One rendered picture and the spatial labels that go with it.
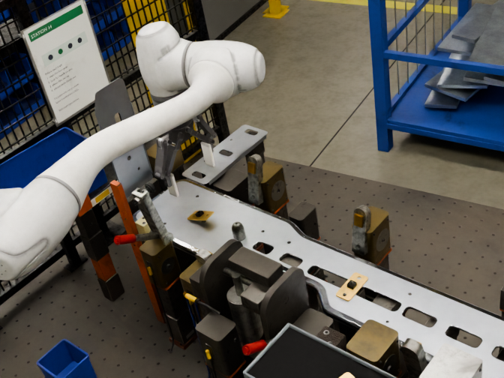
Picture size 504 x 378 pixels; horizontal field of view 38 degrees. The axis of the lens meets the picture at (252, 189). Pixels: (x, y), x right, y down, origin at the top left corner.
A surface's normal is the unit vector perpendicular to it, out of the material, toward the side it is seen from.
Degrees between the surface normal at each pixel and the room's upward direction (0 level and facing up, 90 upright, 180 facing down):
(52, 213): 63
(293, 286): 90
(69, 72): 90
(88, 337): 0
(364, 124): 0
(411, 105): 0
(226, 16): 90
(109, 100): 90
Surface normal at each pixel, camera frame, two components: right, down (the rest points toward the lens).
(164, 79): -0.21, 0.69
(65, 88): 0.76, 0.29
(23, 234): 0.45, -0.32
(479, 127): -0.16, -0.78
